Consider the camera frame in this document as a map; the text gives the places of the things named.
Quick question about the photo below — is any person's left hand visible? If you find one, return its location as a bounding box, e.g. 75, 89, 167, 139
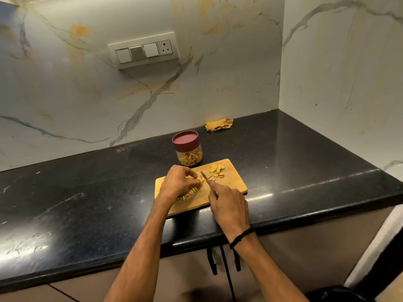
160, 165, 202, 203

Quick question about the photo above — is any person's right hand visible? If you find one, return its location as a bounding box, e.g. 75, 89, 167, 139
206, 179, 251, 243

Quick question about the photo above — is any kitchen knife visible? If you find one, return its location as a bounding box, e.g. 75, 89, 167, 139
200, 171, 219, 199

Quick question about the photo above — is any pile of cut ginger strips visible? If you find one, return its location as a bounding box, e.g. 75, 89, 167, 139
177, 175, 206, 202

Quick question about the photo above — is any person's left forearm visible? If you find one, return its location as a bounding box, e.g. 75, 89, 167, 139
103, 195, 177, 302

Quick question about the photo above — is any person's right forearm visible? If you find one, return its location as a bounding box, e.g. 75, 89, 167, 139
229, 232, 310, 302

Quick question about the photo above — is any bunch of yellow sticks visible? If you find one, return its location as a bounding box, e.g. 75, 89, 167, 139
176, 151, 203, 167

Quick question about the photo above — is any wooden cutting board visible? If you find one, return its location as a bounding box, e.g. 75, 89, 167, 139
154, 159, 248, 217

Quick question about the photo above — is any heap of ginger slices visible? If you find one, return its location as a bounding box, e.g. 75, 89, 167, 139
208, 164, 226, 181

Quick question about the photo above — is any glass jar with maroon lid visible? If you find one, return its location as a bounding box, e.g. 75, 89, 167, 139
172, 130, 203, 167

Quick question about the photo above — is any black thread wristband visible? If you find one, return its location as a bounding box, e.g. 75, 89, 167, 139
229, 228, 255, 250

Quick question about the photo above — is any yellow cloth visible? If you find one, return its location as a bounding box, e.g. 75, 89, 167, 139
205, 118, 234, 132

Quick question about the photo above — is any beige cabinet door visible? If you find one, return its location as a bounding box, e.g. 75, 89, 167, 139
220, 207, 395, 302
50, 245, 235, 302

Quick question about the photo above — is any black bin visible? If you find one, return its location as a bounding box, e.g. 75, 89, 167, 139
305, 285, 376, 302

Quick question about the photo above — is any white wall switch panel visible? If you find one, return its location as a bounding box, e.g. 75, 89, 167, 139
108, 32, 180, 70

